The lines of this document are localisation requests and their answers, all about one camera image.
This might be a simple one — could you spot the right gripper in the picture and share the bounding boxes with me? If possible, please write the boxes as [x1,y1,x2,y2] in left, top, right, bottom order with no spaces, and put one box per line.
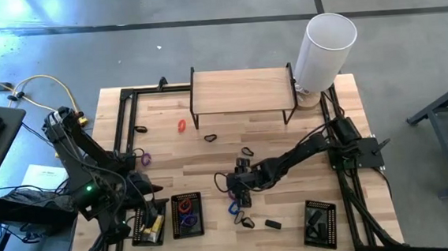
[224,156,263,211]

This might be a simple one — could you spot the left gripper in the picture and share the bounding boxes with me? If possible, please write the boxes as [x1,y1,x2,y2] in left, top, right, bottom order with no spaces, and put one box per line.
[120,168,174,245]

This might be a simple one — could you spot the yellow crayon box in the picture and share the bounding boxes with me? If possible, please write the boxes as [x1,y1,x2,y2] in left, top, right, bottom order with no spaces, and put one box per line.
[150,214,166,234]

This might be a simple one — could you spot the beige packet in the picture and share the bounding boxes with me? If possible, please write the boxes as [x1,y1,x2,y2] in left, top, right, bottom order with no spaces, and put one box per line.
[142,227,158,243]

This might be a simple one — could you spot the small black block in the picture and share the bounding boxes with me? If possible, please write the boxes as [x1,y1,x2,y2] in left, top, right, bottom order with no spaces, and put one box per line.
[263,217,283,232]

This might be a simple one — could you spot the black plastic mesh basket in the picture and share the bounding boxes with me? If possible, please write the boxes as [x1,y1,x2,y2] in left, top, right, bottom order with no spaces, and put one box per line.
[301,197,340,251]
[169,190,206,241]
[128,198,170,248]

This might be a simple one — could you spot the wooden shelf riser black legs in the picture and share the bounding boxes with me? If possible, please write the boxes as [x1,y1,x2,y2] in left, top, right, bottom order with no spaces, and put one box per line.
[186,58,301,133]

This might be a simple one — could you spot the black metal base beam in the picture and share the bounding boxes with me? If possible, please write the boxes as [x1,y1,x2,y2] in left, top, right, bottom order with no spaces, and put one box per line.
[0,189,78,233]

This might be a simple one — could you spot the white shade table lamp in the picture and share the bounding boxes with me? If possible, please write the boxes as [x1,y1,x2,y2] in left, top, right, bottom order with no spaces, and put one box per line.
[288,10,364,112]

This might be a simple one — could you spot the black side table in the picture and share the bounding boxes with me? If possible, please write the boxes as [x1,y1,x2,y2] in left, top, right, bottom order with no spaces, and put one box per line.
[0,98,33,205]

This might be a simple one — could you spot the black metal rig frame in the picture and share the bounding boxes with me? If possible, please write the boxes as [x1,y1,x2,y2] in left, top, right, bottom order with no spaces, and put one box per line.
[0,56,448,251]

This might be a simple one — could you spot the yellow floor cable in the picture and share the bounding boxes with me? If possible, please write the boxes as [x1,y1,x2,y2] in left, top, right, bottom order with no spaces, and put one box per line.
[0,58,91,133]

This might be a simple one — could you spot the black cable bundle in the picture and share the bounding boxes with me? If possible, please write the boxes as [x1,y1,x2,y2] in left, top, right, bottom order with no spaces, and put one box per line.
[0,178,84,247]

